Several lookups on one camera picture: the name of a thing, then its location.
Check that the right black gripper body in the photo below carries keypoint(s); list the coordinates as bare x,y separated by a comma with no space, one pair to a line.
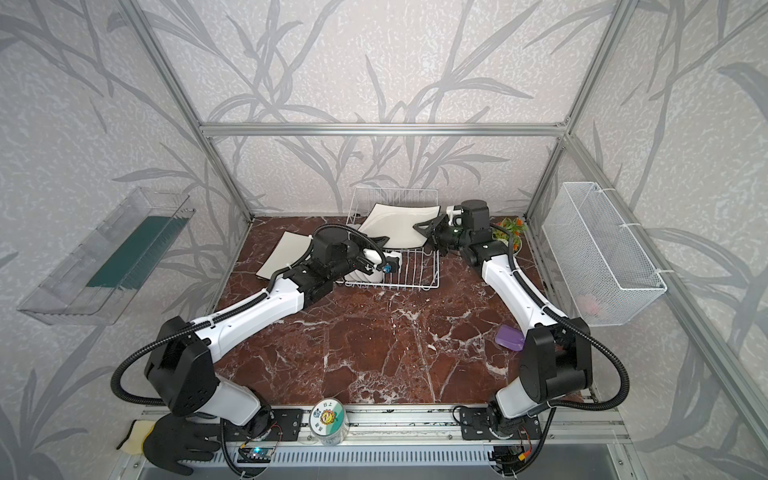
438,227

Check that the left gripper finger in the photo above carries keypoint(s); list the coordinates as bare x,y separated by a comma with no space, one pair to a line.
390,264
379,241

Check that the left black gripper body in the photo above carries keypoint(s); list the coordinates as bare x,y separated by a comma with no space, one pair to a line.
372,246

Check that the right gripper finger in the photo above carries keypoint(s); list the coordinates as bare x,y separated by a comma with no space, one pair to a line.
433,243
430,226

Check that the square white plate black rim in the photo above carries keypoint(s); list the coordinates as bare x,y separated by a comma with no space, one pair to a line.
287,251

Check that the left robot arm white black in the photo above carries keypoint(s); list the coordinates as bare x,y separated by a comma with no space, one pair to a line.
177,370

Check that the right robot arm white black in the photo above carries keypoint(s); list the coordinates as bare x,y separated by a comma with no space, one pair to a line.
556,357

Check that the white pot artificial flowers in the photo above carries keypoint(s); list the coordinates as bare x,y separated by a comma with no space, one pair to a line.
510,228

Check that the pink object in basket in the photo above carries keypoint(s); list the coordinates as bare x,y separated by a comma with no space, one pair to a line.
589,305

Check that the round tape roll green label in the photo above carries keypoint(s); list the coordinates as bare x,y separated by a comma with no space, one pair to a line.
328,422

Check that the left green circuit board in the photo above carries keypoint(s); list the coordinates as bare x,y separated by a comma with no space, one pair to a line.
253,454

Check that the black glove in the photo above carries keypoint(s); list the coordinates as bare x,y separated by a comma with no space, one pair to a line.
174,440

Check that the yellow sponge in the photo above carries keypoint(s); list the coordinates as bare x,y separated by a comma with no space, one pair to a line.
138,432

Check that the white wire dish rack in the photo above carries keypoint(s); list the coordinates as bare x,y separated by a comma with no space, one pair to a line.
419,269

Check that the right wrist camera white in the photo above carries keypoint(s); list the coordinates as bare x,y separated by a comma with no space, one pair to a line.
453,212

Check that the purple scoop pink handle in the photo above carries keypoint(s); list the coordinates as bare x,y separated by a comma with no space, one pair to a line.
510,338

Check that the white mesh wall basket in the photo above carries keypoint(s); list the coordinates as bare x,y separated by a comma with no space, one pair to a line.
598,253

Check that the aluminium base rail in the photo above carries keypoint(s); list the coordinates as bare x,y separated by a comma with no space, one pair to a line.
582,444

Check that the clear plastic wall shelf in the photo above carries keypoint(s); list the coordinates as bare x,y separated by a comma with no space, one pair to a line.
97,281

